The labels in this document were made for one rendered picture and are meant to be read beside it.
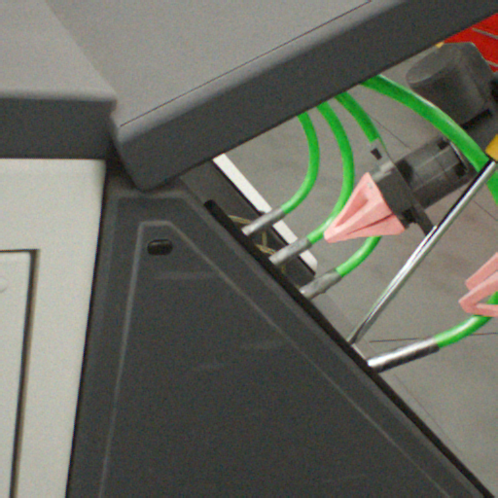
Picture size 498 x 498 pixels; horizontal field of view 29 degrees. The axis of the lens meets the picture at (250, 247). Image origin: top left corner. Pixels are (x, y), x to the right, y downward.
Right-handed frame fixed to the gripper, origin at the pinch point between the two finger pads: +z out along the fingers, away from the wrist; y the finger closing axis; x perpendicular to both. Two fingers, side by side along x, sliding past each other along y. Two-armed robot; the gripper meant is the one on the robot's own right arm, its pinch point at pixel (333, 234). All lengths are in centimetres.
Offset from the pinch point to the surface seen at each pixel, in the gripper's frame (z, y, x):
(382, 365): 2.2, -9.1, 11.2
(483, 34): -78, -168, -391
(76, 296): 7, 30, 44
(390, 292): -5.0, 13.9, 34.9
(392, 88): -12.6, 14.8, 10.3
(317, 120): 17, -152, -380
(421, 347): -1.9, -9.4, 11.5
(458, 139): -15.0, 7.6, 11.2
